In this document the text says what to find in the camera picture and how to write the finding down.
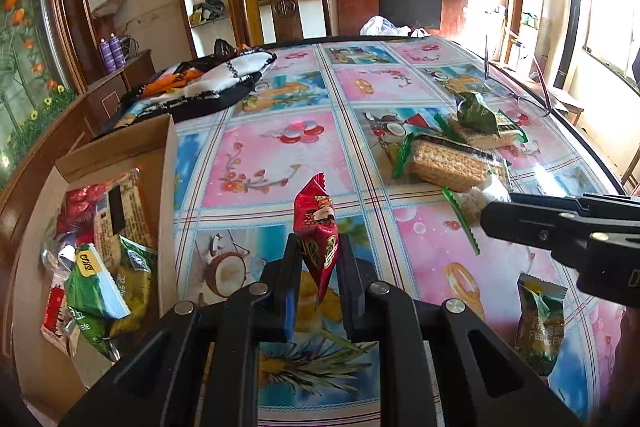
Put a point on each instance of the white plastic bag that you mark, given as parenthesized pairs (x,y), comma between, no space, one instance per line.
(382,27)

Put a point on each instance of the orange-ended rice cracker bar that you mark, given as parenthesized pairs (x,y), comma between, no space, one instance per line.
(127,217)

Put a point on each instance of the green-ended wafer packet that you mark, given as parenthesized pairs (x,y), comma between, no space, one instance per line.
(472,204)
(450,162)
(505,134)

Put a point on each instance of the black cabinet panel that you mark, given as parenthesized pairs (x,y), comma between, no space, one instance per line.
(410,9)

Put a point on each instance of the green pea snack packet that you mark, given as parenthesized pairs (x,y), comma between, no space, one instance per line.
(95,287)
(542,322)
(92,334)
(139,272)

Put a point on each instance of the red triangular snack pouch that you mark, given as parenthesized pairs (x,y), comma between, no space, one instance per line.
(317,237)

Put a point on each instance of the green triangular snack pouch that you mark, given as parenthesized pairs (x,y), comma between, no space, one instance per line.
(475,112)

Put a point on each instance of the brown wooden cabinet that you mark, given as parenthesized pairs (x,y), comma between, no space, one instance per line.
(115,82)

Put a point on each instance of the red foil snack packet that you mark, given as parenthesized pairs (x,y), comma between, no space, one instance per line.
(80,207)

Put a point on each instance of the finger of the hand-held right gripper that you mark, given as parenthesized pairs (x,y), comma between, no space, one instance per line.
(560,201)
(530,224)

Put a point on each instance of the dark bag on shelf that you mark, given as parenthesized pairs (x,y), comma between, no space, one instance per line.
(210,9)

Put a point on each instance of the black-rimmed round table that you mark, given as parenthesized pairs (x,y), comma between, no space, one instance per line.
(585,132)

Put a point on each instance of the dark wooden chair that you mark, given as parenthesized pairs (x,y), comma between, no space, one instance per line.
(287,2)

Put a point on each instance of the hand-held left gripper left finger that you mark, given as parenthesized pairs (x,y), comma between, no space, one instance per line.
(280,297)

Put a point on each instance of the black orange printed cloth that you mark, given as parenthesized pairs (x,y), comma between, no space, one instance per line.
(200,77)

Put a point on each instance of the two purple spray cans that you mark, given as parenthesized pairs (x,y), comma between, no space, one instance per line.
(106,53)

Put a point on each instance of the bamboo flower mural panel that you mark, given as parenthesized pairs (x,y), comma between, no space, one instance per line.
(25,57)

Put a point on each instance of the black leaning board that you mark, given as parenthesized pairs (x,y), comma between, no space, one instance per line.
(570,32)

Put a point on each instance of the red white candy packet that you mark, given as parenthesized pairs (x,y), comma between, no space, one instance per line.
(55,319)

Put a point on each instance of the purple-framed eyeglasses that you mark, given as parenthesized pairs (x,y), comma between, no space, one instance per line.
(500,82)

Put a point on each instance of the small wooden stool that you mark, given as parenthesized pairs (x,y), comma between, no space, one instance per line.
(567,99)

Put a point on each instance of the purple spray can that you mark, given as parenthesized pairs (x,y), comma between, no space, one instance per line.
(117,50)

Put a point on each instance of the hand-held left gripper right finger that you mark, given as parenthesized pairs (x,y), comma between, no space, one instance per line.
(357,302)

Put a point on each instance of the cardboard box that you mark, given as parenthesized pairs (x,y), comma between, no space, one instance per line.
(165,187)

